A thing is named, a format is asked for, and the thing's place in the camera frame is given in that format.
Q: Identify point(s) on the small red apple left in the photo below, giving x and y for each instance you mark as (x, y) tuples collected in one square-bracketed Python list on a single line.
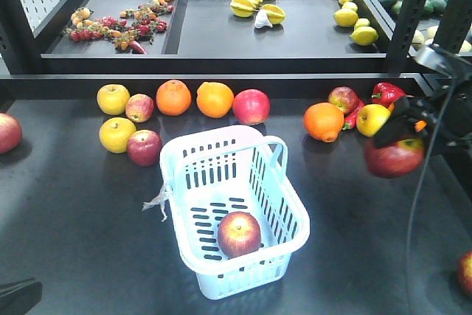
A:
[(139, 108)]

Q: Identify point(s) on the white garlic bulb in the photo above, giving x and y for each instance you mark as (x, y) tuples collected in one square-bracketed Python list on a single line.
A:
[(261, 20)]

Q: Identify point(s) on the yellow apple back left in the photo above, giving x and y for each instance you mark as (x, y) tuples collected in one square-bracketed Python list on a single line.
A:
[(112, 99)]

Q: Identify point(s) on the light blue plastic basket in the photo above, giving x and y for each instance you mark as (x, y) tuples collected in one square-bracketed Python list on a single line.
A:
[(210, 174)]

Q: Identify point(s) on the orange left of pair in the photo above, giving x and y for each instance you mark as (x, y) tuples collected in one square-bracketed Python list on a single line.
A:
[(173, 98)]

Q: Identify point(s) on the orange of pair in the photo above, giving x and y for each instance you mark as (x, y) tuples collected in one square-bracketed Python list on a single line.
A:
[(173, 98), (214, 99)]

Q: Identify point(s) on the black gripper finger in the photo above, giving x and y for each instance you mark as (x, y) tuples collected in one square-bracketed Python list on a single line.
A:
[(20, 297)]

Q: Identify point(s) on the yellow apple front left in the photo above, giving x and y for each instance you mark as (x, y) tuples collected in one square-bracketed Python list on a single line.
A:
[(115, 133)]

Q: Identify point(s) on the large red apple back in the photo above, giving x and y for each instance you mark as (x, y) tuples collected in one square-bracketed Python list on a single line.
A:
[(251, 107)]

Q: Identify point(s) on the black perforated shelf post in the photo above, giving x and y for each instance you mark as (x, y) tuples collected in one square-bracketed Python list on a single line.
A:
[(398, 50)]

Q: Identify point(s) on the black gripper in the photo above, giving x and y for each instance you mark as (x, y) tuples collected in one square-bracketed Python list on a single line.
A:
[(448, 117)]

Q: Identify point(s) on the orange mid right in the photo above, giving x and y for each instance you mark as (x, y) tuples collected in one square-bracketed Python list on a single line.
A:
[(323, 121)]

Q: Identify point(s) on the red chili pepper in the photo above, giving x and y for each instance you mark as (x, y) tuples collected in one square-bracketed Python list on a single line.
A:
[(351, 119)]

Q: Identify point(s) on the dark red apple left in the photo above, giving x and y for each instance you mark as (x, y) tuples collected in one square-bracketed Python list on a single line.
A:
[(144, 147)]

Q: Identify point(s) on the cherry tomato vine pile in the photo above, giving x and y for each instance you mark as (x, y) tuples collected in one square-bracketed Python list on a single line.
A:
[(127, 31)]

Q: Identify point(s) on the orange far right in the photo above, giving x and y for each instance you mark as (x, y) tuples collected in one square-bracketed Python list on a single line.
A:
[(420, 125)]

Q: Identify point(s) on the red apple behind oranges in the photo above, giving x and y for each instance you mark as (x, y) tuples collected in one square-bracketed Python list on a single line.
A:
[(344, 98)]

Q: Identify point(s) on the yellow apple right group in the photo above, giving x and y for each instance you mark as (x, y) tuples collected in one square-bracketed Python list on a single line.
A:
[(371, 118)]

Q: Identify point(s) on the yellow lemon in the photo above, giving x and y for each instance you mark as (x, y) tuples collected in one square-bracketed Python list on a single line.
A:
[(364, 36)]

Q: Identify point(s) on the red bell pepper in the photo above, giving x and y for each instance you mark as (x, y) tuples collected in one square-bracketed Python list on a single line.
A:
[(386, 93)]

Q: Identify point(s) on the black wooden display table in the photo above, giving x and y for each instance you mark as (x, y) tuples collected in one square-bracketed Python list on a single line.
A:
[(72, 218)]

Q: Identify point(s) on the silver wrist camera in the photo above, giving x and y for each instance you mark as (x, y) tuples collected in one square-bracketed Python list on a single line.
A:
[(433, 57)]

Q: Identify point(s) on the orange right of pair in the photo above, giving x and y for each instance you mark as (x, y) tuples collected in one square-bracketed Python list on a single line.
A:
[(214, 99)]

